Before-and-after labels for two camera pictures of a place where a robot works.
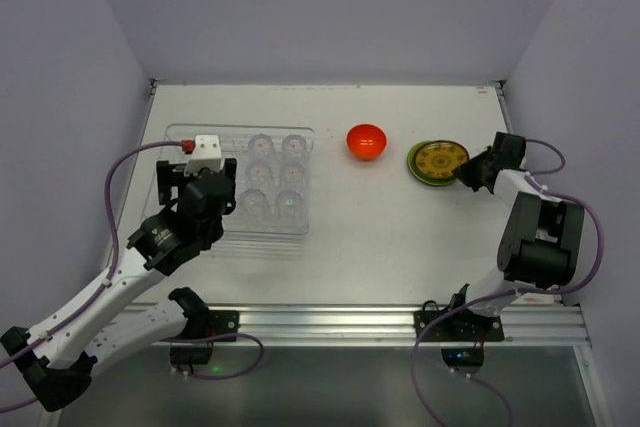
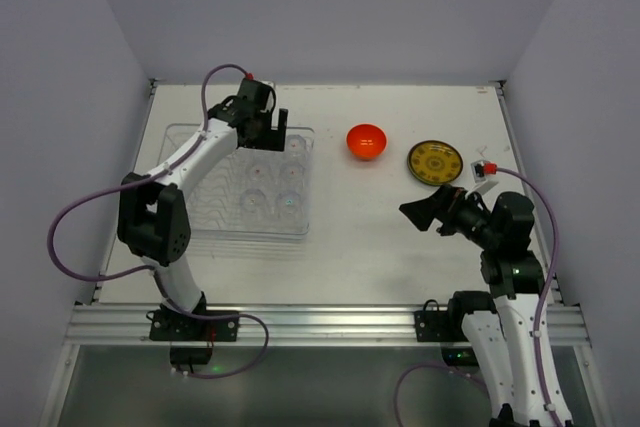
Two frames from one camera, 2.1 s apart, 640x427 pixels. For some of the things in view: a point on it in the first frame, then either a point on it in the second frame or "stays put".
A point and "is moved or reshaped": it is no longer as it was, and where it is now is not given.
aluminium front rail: x=387 y=323 stays put
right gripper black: x=480 y=173 -> x=445 y=212
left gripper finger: x=229 y=169 -> x=274 y=140
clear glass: x=294 y=146 stays put
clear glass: x=259 y=173 stays put
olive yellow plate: x=438 y=159 is moved or reshaped
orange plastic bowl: x=367 y=142 stays put
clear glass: x=292 y=176 stays put
